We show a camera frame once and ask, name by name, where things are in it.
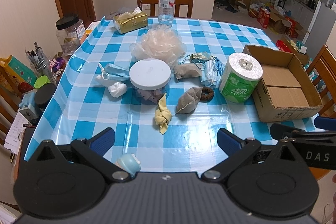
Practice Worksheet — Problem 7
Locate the blue checkered tablecloth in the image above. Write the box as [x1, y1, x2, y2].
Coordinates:
[24, 16, 325, 175]

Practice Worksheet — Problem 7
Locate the pen holder with pens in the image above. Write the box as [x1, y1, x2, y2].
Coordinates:
[25, 42, 56, 84]

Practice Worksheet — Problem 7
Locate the clear plastic water bottle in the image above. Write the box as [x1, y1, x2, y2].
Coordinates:
[158, 0, 175, 26]

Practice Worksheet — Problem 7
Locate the toilet paper roll green wrap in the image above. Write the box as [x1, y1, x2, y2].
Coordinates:
[219, 53, 263, 103]

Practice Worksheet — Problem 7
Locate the clear jar black lid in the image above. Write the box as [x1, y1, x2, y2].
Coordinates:
[56, 13, 85, 56]

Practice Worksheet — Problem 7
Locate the yellow knotted cloth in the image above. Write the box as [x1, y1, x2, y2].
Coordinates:
[154, 93, 172, 135]

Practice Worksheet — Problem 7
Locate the black lid container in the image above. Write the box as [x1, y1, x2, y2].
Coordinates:
[34, 83, 56, 111]

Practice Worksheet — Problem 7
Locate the wooden chair right side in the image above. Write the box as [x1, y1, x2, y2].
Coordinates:
[306, 44, 336, 118]

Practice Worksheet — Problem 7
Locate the grey cloth pouch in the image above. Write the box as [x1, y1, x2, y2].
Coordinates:
[174, 63, 202, 80]

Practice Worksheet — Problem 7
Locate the pink mesh bath pouf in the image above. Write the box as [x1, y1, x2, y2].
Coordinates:
[130, 25, 187, 68]

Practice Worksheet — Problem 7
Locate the brown hair scrunchie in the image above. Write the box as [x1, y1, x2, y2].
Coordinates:
[200, 87, 214, 102]

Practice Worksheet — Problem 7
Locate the gold tissue pack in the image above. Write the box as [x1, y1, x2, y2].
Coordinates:
[113, 7, 148, 34]

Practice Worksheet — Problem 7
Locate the cardboard box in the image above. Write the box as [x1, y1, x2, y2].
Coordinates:
[243, 45, 323, 123]

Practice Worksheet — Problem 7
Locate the round jar white lid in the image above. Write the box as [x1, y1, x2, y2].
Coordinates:
[129, 59, 171, 105]

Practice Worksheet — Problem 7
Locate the white blue round plush toy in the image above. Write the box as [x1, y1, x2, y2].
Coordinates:
[116, 153, 141, 177]

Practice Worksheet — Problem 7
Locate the grey sock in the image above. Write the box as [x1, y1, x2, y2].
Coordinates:
[175, 87, 202, 114]

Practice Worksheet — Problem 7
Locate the open cardboard carton on floor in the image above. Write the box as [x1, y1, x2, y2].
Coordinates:
[269, 8, 306, 39]

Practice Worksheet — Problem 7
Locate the red gift box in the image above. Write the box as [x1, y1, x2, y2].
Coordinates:
[257, 7, 270, 28]

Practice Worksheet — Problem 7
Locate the green cup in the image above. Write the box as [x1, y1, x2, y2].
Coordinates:
[34, 76, 51, 89]

